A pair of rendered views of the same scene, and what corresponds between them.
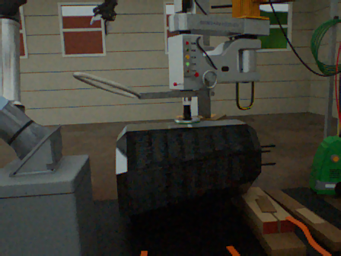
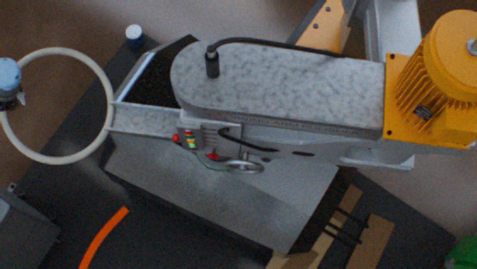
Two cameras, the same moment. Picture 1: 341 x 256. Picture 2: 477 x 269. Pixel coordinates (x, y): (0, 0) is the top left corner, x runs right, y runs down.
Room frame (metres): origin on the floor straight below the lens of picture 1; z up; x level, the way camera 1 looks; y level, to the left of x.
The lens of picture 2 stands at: (1.86, -0.58, 3.34)
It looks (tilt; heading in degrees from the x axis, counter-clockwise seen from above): 74 degrees down; 35
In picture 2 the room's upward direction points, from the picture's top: 3 degrees clockwise
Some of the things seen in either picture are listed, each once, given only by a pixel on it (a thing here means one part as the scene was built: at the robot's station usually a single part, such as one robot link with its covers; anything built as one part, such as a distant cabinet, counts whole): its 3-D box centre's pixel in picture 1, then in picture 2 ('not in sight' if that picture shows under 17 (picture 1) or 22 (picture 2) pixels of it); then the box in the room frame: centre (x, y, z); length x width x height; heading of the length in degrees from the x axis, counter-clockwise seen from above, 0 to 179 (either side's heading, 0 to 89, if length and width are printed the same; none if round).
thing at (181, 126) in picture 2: (186, 57); (192, 136); (2.21, -0.12, 1.39); 0.08 x 0.03 x 0.28; 121
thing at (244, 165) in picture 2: (207, 79); (245, 157); (2.30, -0.28, 1.22); 0.15 x 0.10 x 0.15; 121
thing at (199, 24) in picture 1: (219, 29); (325, 96); (2.52, -0.42, 1.64); 0.96 x 0.25 x 0.17; 121
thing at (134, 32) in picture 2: not in sight; (135, 36); (2.72, 0.89, 0.08); 0.10 x 0.10 x 0.13
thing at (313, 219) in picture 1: (309, 216); not in sight; (2.15, -1.08, 0.10); 0.25 x 0.10 x 0.01; 11
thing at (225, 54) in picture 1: (224, 66); (324, 131); (2.53, -0.46, 1.33); 0.74 x 0.23 x 0.49; 121
